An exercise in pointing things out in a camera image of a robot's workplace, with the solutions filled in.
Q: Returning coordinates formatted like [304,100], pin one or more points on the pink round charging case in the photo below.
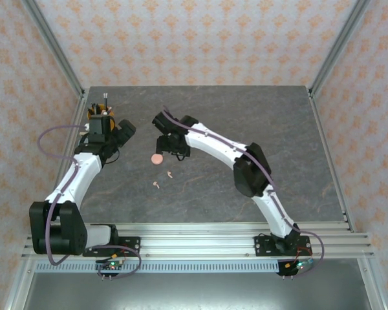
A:
[156,159]

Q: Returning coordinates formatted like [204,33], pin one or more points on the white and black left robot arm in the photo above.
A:
[81,174]

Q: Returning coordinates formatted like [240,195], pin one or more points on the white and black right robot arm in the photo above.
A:
[213,148]

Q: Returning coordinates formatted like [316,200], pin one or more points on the yellow pen cup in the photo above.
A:
[113,120]

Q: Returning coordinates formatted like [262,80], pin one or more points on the pen with white tip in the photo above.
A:
[105,113]

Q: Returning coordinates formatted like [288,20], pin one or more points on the black marker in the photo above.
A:
[93,109]

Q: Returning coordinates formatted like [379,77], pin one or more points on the tall black pen silver tip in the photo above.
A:
[105,100]

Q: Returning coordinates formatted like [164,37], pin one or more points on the grey metal lower panel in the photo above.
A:
[194,290]

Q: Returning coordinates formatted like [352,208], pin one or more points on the aluminium table side rail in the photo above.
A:
[329,155]
[77,113]

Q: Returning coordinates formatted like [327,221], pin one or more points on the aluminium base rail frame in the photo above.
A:
[194,239]

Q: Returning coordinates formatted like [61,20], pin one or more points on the aluminium upright frame post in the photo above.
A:
[338,45]
[51,45]

